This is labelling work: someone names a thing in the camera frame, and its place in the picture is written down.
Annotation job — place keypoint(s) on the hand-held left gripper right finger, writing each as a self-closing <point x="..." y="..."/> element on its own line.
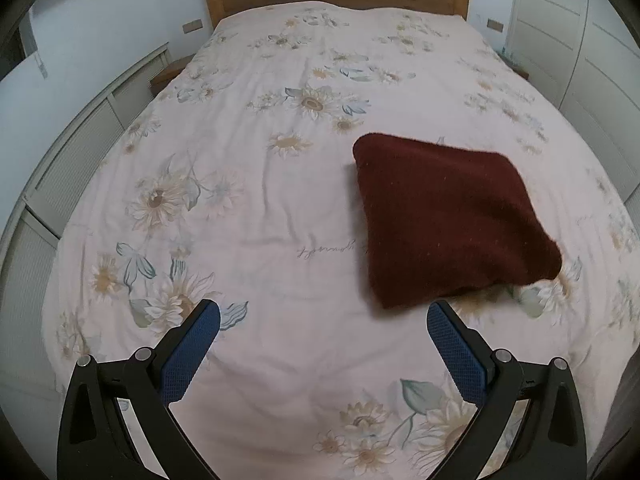
<point x="457" y="350"/>

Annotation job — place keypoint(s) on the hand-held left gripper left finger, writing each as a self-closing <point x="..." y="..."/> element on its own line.
<point x="190" y="350"/>

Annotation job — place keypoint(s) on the dark red knit sweater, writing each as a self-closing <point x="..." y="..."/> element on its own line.
<point x="440" y="210"/>

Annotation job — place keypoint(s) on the bed with floral duvet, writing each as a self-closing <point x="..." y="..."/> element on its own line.
<point x="250" y="185"/>

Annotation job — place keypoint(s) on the wooden nightstand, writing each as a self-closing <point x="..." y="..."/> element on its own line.
<point x="167" y="74"/>

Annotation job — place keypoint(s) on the white wardrobe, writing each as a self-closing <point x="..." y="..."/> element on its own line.
<point x="575" y="50"/>

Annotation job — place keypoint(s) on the wall socket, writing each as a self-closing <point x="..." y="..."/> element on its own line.
<point x="192" y="26"/>
<point x="495" y="24"/>

